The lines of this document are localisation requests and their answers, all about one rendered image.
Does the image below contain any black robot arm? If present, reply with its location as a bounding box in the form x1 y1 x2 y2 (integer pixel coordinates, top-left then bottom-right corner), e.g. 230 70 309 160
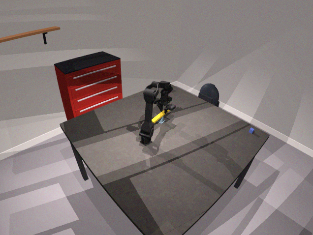
139 81 173 146

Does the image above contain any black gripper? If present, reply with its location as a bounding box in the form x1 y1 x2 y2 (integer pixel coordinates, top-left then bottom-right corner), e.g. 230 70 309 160
153 97 176 114

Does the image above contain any yellow bar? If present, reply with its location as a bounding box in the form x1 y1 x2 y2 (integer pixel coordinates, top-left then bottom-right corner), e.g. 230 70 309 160
152 110 165 123

